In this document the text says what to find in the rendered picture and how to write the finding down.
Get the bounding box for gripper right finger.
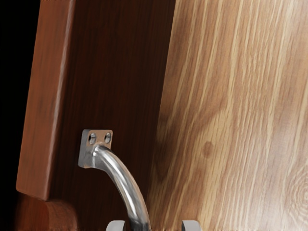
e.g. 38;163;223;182
181;219;201;231

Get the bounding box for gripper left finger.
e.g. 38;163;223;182
105;219;126;231

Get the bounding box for dark brown wooden cabinet door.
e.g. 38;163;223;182
15;0;178;231

